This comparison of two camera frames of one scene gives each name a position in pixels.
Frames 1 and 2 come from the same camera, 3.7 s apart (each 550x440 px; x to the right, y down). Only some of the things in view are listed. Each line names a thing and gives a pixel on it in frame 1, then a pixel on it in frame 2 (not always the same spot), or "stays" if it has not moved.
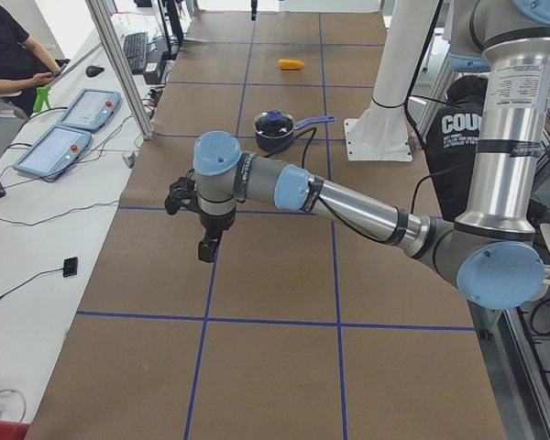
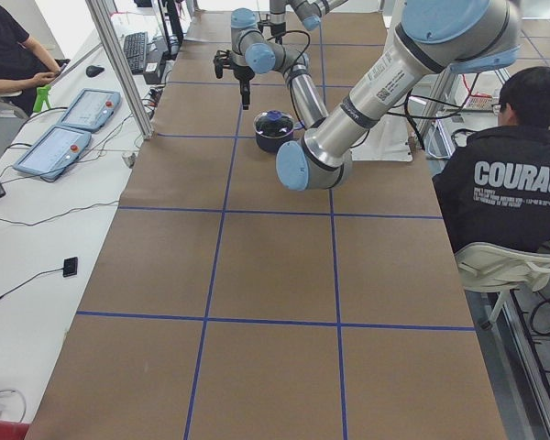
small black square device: (70, 267) stays
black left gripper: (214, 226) -> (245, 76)
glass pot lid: (273, 124) stays
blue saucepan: (274, 129) stays
